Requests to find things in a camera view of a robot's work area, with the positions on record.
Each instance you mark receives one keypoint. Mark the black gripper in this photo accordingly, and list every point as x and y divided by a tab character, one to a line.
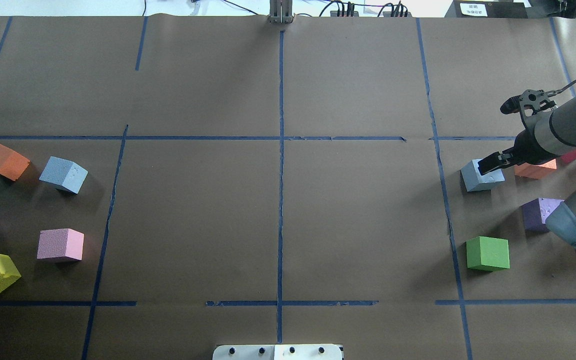
526	146

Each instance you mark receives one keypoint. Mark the blue block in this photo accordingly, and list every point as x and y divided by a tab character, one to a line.
474	181
64	175

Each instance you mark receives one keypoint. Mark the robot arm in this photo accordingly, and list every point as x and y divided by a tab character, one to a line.
549	133

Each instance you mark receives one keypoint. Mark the far orange foam block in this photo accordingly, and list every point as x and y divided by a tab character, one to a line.
537	172

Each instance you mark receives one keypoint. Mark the orange foam block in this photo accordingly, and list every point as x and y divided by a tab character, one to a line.
537	172
12	163

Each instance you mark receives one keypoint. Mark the far purple foam block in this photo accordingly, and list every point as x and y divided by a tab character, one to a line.
535	213

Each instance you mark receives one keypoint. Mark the green foam block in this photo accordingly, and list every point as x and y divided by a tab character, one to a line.
488	254

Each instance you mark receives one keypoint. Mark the black power adapter box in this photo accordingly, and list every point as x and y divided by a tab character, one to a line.
486	9

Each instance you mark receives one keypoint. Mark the pink foam block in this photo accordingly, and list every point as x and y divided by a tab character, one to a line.
60	245

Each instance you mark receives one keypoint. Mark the near orange foam block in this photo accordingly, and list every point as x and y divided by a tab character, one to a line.
12	163

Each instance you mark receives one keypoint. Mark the aluminium frame post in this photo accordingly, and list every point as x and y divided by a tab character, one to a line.
281	12

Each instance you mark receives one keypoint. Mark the white camera mast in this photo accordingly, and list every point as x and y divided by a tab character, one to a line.
316	351

